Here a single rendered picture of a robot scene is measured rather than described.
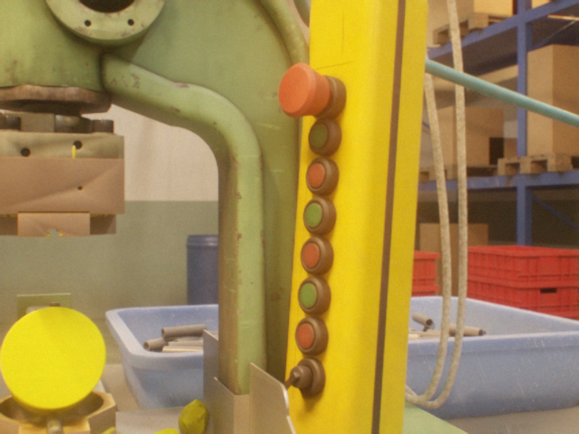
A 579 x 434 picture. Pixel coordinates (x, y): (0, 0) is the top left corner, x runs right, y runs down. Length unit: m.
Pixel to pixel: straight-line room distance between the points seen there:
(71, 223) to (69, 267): 8.31
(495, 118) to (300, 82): 7.85
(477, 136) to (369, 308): 7.72
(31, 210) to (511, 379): 0.62
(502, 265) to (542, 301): 0.28
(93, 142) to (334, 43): 0.20
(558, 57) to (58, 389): 6.49
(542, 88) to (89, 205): 6.49
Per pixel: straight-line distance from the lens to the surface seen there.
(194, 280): 7.60
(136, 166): 8.90
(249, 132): 0.61
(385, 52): 0.60
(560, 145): 6.83
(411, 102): 0.61
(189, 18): 0.63
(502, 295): 4.44
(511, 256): 4.33
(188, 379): 0.82
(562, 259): 4.44
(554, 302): 4.45
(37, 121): 0.58
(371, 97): 0.58
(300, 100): 0.57
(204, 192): 9.01
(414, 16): 0.63
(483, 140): 8.31
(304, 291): 0.59
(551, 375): 1.00
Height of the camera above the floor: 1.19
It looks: 1 degrees down
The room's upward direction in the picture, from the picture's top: straight up
